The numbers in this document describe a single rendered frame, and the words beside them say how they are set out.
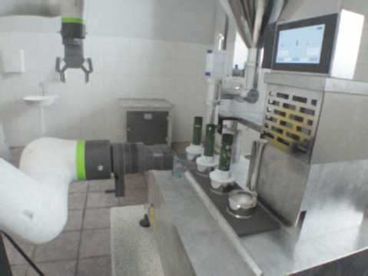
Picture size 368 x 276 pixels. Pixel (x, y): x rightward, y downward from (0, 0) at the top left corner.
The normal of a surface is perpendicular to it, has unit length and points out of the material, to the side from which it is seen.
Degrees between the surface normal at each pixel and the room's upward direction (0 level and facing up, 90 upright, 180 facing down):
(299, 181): 90
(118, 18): 90
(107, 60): 90
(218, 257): 0
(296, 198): 90
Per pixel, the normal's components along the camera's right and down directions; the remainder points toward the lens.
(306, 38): -0.96, 0.03
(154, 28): 0.29, 0.29
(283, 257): 0.06, -0.96
